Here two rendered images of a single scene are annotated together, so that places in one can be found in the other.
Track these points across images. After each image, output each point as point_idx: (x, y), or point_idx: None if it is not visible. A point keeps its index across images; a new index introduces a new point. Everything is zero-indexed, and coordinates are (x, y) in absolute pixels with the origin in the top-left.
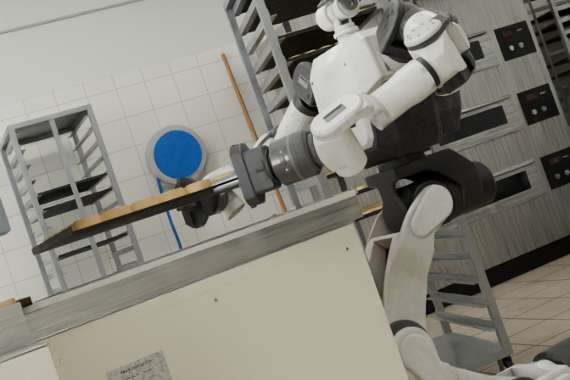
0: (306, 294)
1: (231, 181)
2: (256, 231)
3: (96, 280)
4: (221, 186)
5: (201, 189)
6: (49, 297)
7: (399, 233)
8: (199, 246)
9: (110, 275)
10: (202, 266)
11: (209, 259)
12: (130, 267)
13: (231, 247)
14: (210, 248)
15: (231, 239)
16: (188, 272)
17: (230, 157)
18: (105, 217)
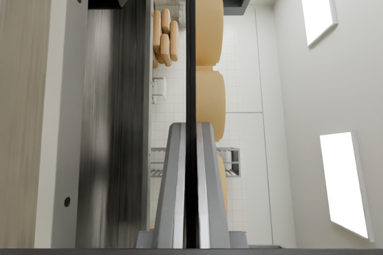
0: None
1: (182, 199)
2: (34, 233)
3: (149, 45)
4: (183, 149)
5: (197, 91)
6: (149, 3)
7: None
8: (58, 57)
9: (149, 59)
10: (9, 48)
11: (17, 70)
12: (149, 79)
13: (21, 143)
14: (43, 85)
15: (41, 151)
16: (10, 10)
17: (372, 250)
18: None
